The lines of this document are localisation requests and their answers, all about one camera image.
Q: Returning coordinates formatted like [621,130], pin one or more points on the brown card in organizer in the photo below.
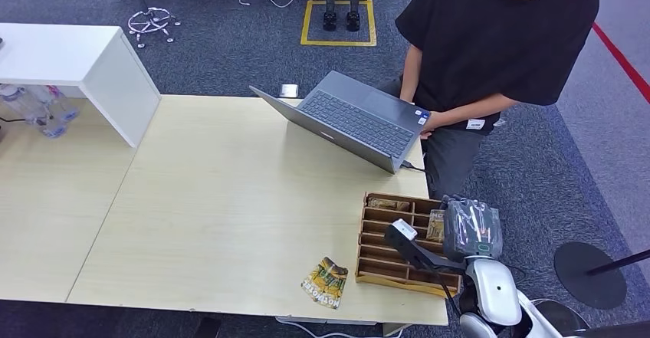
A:
[388,204]

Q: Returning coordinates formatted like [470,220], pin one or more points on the chrome star chair base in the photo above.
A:
[151,21]

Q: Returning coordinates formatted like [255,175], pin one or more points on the white desk riser shelf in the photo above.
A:
[66,54]

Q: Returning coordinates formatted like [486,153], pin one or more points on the black robot leg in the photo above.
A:
[353,5]
[330,5]

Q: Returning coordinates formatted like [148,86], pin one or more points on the person's left hand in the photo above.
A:
[434,121]

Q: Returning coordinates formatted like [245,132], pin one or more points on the black bar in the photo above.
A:
[614,329]

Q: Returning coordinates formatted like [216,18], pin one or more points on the black wrist camera pale box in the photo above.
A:
[406,234]

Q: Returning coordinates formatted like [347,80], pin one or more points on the yellow hotel key card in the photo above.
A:
[435,225]

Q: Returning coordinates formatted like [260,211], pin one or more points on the wooden slotted card organizer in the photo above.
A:
[386,254]

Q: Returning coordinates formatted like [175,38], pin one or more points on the black round stanchion base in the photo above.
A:
[584,280]

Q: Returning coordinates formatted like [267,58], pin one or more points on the yellow green hotel card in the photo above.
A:
[336,265]
[322,287]

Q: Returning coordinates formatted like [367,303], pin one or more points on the metal floor socket plate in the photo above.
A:
[289,91]

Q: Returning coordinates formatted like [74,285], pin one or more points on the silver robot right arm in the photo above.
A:
[495,292]

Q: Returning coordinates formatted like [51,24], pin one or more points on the dark round chrome-rimmed disc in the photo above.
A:
[563,318]

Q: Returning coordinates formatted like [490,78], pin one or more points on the white name tag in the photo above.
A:
[475,124]

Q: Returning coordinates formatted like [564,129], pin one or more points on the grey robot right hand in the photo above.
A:
[472,229]

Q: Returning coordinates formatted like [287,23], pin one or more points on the clear plastic water bottle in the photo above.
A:
[30,109]
[58,104]

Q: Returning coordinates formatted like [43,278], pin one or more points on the person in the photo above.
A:
[487,41]

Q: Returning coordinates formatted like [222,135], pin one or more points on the grey open laptop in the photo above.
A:
[355,120]

